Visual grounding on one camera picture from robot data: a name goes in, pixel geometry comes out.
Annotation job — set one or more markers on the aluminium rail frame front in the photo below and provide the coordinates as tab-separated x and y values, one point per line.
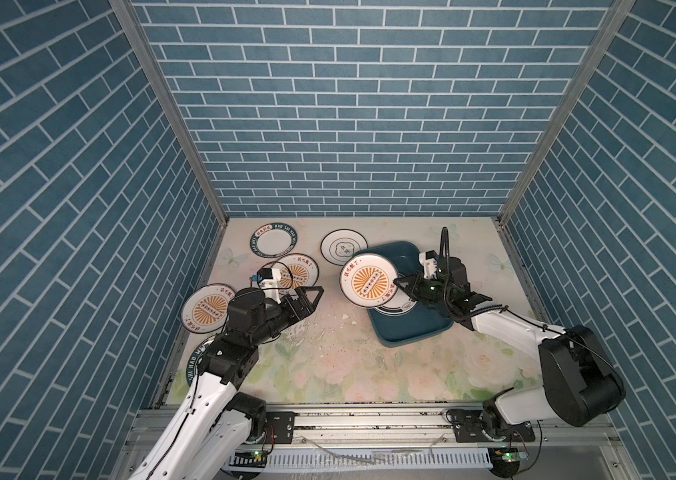
376	441

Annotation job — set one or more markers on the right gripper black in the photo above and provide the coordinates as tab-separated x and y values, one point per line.
412	289

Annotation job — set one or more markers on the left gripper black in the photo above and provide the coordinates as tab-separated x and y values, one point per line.
303	310

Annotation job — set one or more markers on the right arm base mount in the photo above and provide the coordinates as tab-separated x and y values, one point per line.
470	426

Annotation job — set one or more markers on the green red rim plate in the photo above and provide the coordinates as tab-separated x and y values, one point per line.
400	304

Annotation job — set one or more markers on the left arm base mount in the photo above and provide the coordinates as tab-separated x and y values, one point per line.
280	426

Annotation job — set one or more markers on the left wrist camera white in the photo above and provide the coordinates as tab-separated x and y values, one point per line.
268	278

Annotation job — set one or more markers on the orange sunburst plate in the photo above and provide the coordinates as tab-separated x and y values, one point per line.
367	280
296	270
205	310

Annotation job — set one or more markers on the teal plastic bin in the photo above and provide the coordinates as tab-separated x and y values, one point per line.
396	327

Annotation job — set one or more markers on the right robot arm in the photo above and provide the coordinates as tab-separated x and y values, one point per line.
579	382

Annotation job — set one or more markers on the white clover plate back centre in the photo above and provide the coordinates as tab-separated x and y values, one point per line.
339	246

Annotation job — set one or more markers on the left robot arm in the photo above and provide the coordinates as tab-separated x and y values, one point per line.
216	418

